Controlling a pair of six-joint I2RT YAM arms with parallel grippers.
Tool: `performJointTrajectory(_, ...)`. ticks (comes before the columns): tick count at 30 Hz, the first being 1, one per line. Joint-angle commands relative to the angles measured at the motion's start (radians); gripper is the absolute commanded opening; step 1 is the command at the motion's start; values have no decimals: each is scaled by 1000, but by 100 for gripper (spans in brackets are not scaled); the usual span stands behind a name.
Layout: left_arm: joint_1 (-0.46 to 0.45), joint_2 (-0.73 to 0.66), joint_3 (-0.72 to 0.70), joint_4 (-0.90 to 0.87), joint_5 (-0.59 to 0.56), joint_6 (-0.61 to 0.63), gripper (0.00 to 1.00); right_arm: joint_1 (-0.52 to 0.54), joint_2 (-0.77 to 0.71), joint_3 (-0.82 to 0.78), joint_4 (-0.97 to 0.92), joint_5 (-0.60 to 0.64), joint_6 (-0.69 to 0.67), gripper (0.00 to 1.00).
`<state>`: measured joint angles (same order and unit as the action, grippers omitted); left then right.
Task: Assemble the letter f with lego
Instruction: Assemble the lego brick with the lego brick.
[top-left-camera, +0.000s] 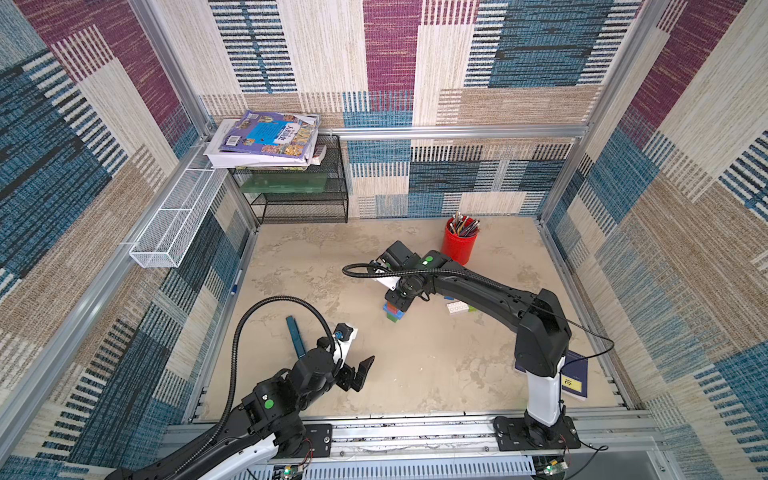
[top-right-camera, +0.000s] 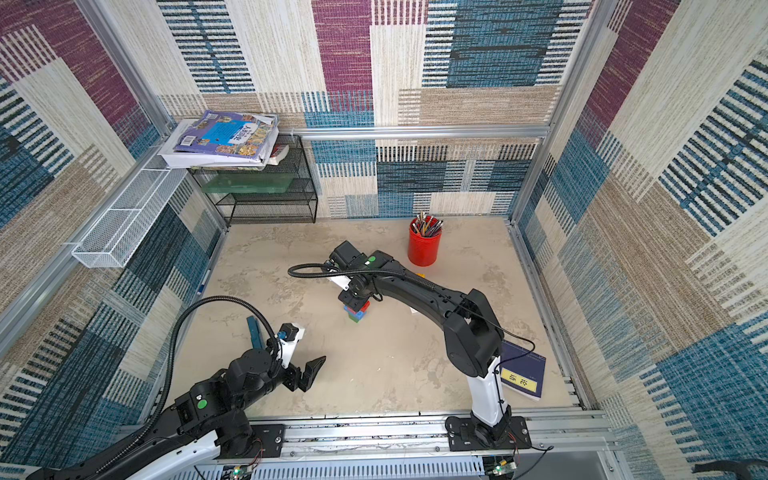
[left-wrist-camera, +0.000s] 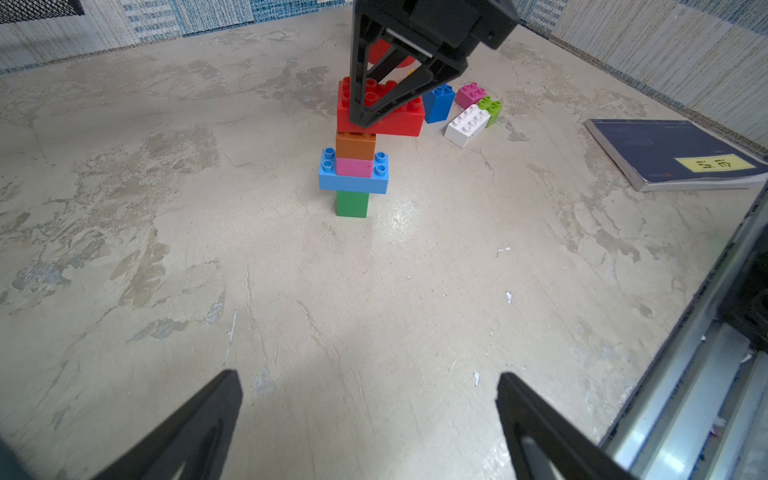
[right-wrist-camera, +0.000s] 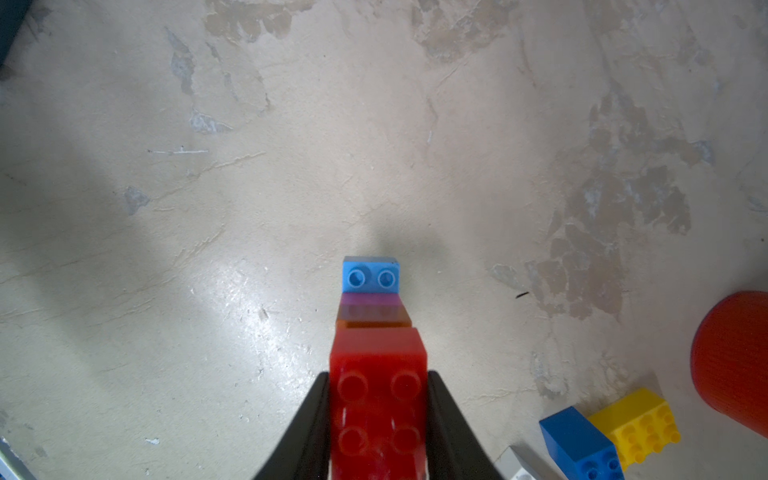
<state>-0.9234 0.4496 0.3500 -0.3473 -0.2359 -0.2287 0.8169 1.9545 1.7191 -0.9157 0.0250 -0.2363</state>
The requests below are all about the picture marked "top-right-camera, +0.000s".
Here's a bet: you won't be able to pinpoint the stack of books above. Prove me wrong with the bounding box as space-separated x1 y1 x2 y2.
159 110 290 171

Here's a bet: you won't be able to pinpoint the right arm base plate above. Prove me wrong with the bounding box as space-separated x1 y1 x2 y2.
444 416 532 452

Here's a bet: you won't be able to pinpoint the dark blue notebook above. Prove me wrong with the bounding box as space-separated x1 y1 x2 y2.
499 340 546 401

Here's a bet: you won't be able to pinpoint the green folder on shelf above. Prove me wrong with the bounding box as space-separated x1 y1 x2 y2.
202 173 294 194

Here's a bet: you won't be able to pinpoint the black wire mesh shelf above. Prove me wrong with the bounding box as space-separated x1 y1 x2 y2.
189 134 319 227

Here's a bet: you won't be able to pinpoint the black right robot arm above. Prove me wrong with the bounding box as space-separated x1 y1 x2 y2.
287 241 531 449

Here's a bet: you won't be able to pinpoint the pens in cup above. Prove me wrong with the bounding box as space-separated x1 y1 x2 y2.
410 212 444 238

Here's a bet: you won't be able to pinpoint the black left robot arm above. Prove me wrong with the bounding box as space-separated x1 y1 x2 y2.
28 295 326 479

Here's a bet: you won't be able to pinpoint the white wire basket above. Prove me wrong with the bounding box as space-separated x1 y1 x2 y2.
72 168 186 269

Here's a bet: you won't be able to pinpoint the teal blue marker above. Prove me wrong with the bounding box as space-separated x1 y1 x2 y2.
246 316 264 349

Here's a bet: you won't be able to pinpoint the red pen cup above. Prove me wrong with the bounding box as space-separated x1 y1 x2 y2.
407 219 442 267

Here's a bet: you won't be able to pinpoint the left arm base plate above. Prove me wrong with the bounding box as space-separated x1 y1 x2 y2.
217 423 286 461

